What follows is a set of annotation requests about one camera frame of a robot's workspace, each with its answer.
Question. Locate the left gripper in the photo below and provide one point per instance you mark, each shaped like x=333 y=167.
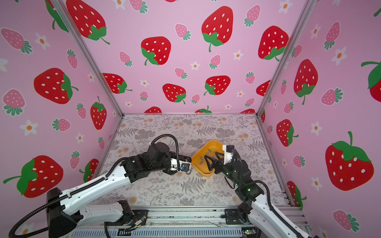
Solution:
x=176 y=157

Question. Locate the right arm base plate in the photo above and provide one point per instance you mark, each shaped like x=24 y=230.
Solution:
x=236 y=217

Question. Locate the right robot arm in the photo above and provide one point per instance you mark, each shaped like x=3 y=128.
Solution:
x=256 y=207

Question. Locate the aluminium front rail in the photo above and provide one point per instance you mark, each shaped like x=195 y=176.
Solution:
x=184 y=222

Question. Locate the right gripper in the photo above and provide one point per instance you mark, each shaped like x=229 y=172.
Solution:
x=221 y=164

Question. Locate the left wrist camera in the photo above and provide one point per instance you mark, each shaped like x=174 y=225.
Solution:
x=185 y=167

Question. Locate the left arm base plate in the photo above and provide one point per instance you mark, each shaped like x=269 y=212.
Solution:
x=134 y=218

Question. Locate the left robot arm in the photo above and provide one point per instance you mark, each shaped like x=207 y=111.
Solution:
x=69 y=209

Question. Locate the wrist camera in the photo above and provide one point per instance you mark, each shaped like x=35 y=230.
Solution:
x=185 y=167
x=228 y=153

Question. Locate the yellow plastic tray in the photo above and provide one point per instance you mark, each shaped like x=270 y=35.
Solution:
x=198 y=161

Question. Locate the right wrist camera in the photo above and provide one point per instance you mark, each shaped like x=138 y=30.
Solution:
x=228 y=153

